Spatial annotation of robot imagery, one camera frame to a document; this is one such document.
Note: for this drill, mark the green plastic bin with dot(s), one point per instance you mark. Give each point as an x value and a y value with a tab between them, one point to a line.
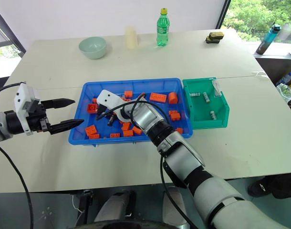
200	122

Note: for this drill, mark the blue plastic bin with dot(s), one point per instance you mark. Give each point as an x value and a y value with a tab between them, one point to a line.
138	86

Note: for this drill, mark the black table leg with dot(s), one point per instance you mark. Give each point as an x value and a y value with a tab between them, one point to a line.
84	205

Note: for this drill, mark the green plastic soda bottle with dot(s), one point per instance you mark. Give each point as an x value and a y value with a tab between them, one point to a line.
163	28

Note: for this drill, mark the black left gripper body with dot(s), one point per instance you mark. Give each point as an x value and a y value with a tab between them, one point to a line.
37	119

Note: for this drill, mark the blue sports water bottle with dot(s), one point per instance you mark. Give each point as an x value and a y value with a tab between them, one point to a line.
268	39

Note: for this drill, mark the crumpled clear plastic bag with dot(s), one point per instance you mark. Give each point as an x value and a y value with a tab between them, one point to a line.
284	91

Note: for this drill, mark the rounded orange toy block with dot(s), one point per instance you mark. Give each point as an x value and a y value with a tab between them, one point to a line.
173	97

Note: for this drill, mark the black yellow sponge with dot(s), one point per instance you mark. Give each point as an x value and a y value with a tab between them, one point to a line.
212	40
216	35

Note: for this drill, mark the small orange toy brick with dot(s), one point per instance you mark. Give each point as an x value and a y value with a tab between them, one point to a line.
94	100
179	130
128	94

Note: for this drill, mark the pale green bowl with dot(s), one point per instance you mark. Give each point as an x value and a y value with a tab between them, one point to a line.
92	47

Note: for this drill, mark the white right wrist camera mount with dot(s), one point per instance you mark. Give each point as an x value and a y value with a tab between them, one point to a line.
107	97

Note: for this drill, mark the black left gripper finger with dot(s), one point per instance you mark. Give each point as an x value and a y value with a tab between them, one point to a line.
66	124
59	103

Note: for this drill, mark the clear plastic water bottle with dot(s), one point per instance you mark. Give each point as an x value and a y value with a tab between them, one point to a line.
285	78

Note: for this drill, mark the flat orange toy brick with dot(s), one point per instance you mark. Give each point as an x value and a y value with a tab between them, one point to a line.
158	97
115	135
95	136

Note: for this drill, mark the clear plastic label sleeve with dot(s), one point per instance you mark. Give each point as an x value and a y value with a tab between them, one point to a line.
216	88

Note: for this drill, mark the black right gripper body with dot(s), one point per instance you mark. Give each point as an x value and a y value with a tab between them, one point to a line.
103	108

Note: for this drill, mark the black shoe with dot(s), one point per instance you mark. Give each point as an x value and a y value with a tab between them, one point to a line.
267	187

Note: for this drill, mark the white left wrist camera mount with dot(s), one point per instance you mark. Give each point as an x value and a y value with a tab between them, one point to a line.
22	96

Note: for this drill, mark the grey robot leg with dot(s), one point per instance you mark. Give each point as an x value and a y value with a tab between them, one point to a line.
174	205
114	206

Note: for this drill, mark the dark robot torso rim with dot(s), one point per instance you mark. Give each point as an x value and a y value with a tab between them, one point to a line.
131	225

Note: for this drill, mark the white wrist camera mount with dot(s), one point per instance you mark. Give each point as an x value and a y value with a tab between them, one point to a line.
107	97
22	96

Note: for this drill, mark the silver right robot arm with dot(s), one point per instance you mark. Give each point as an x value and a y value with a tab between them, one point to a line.
183	152

